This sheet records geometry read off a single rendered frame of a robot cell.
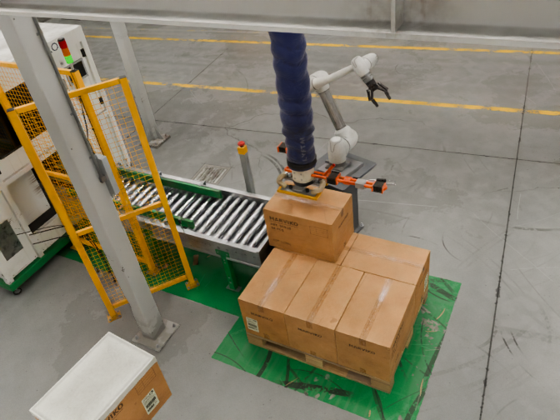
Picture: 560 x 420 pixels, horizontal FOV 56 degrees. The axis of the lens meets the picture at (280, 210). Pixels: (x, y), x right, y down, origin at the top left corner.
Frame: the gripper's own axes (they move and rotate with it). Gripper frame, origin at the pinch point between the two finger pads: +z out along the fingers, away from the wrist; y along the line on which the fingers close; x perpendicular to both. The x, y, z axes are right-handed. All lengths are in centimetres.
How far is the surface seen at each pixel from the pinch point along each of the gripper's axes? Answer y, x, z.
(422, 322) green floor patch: -35, -72, 163
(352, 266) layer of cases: -44, -90, 88
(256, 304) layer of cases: -82, -157, 64
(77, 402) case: -71, -293, 22
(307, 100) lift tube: 8, -85, -37
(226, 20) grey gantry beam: 160, -268, -66
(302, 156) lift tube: -20, -89, -6
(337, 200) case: -38, -68, 41
